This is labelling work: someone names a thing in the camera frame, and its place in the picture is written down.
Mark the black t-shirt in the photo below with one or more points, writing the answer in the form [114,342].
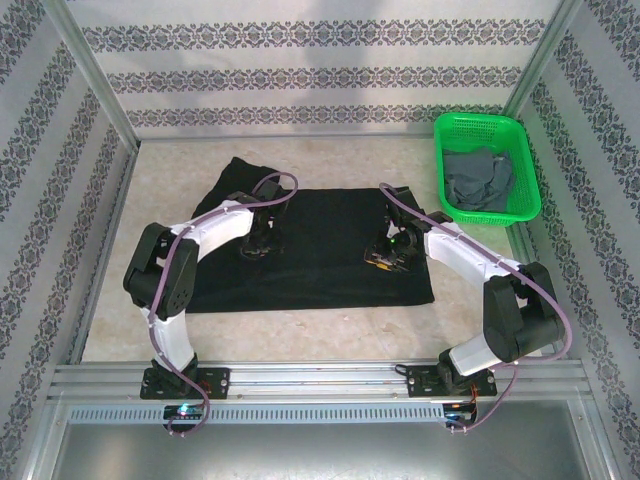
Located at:
[325,280]

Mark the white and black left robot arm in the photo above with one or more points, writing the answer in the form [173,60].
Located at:
[220,225]

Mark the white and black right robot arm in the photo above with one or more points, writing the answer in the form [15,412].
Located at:
[460,250]

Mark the grey t-shirt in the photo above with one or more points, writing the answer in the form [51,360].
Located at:
[475,175]

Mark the green plastic basket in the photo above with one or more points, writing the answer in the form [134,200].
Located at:
[480,127]

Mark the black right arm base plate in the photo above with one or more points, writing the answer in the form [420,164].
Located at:
[425,382]

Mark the aluminium mounting rail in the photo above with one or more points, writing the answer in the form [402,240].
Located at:
[320,380]

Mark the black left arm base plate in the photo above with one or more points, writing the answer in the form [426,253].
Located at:
[212,382]

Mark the aluminium frame post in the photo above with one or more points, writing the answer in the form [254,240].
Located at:
[542,55]
[90,65]

